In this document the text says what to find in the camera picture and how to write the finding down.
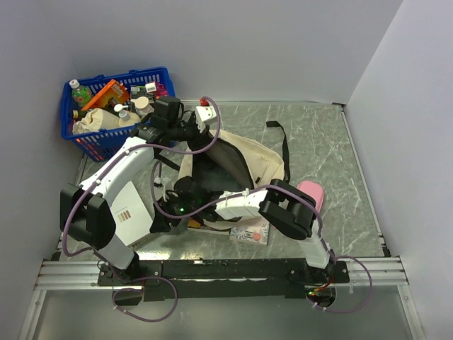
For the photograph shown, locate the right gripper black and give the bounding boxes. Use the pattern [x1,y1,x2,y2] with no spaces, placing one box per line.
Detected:
[150,191,200,233]

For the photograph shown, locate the white book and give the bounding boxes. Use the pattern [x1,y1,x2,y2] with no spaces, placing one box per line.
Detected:
[111,181,152,247]

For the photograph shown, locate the cream canvas backpack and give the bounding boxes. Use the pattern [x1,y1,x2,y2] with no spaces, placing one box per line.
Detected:
[163,130,290,217]

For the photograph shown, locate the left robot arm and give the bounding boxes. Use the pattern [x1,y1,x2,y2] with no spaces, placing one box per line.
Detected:
[60,96,220,285]

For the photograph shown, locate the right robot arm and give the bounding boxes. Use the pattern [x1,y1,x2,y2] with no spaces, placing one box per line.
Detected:
[150,176,334,282]

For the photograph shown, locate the pink orange carton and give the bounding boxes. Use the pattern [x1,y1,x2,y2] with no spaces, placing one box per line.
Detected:
[154,83,168,98]

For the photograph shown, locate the grey pump bottle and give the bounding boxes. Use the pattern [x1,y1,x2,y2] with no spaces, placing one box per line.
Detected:
[131,96,154,118]

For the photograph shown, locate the blue Jane Eyre book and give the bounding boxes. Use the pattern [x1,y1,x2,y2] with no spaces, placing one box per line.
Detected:
[187,217,231,235]

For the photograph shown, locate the cream lotion bottle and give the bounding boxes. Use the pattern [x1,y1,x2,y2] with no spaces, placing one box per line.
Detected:
[114,104,141,128]

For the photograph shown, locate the black product box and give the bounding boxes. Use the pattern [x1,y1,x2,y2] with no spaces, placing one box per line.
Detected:
[130,84,156,102]

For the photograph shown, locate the orange snack box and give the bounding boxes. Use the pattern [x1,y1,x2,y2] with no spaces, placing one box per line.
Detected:
[82,79,130,111]

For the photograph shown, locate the beige cloth pouch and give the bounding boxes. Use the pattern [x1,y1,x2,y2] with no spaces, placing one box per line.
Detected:
[72,108,120,135]

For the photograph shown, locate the blue plastic basket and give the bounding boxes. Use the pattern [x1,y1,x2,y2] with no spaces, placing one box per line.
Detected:
[59,66,176,162]

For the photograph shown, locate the floral cover book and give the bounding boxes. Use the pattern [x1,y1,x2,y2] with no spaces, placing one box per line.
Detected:
[229,219,270,246]

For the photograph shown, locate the green soda bottle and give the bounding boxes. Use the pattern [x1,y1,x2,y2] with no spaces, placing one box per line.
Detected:
[69,79,93,108]

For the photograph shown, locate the pink pencil case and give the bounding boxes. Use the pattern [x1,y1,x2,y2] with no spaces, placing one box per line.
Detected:
[297,181,324,212]

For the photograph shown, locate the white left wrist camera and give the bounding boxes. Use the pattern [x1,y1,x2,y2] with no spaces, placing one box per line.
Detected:
[195,98,217,132]

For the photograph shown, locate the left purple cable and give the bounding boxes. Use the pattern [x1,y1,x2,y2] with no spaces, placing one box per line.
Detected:
[62,96,222,323]

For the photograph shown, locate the purple cable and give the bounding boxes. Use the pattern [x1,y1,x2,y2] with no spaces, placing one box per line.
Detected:
[151,161,373,315]
[62,96,222,323]

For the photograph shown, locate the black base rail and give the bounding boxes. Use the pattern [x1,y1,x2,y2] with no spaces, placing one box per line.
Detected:
[98,258,350,302]

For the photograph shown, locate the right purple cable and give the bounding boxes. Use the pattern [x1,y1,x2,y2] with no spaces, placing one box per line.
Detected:
[151,161,373,315]

